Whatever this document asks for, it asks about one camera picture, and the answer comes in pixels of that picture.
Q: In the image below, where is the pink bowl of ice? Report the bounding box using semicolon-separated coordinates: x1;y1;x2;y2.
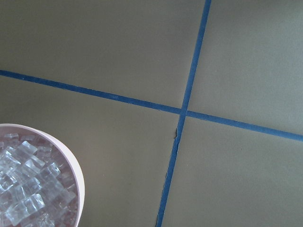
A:
0;123;85;227

